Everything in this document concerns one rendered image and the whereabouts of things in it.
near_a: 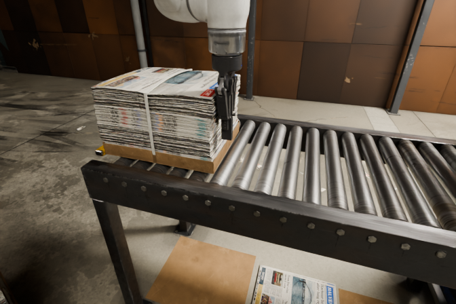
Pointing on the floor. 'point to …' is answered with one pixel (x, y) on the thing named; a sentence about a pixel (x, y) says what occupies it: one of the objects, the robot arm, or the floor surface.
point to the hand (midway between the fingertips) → (226, 127)
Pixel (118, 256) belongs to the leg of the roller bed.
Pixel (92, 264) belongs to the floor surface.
